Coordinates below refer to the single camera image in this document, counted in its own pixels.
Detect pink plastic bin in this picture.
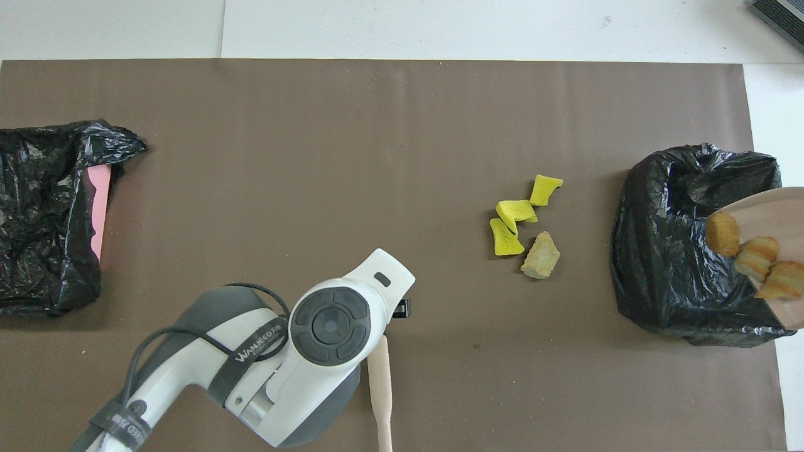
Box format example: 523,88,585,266
83,164,113,262

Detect black bag lined bin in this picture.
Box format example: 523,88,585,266
610,143,800,348

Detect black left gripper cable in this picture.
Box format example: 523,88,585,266
68,282,291,452

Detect tan sponge chunk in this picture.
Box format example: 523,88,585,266
519,230,562,281

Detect beige plastic dustpan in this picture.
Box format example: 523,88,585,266
706,186,804,331

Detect dark ribbed panel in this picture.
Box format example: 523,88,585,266
750,0,804,55

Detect striped croissant piece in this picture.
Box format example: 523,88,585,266
733,236,781,284
753,260,804,301

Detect black bag pink bin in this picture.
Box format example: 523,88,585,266
0,119,149,316

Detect brown bread roll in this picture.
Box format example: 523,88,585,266
704,212,742,257

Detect brown paper table mat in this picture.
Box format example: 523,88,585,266
0,58,790,452

